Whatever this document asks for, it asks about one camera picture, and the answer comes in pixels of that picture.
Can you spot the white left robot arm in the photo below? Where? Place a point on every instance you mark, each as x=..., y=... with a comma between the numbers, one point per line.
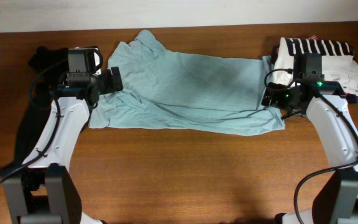
x=41, y=189

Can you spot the black t-shirt with logo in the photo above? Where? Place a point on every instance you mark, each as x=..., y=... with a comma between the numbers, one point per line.
x=35, y=117

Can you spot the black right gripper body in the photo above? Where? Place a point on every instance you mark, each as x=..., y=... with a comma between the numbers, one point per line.
x=282, y=99

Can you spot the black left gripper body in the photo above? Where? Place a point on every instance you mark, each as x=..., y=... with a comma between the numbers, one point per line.
x=104, y=83

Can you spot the white crumpled garment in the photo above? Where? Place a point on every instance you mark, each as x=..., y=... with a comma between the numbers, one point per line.
x=342, y=69

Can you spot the black white striped garment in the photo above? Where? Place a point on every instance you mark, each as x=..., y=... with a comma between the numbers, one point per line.
x=317, y=46

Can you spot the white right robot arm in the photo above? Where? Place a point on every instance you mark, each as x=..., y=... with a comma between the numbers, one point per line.
x=324, y=104

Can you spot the light blue t-shirt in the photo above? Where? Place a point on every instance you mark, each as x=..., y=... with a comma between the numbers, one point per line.
x=174, y=90

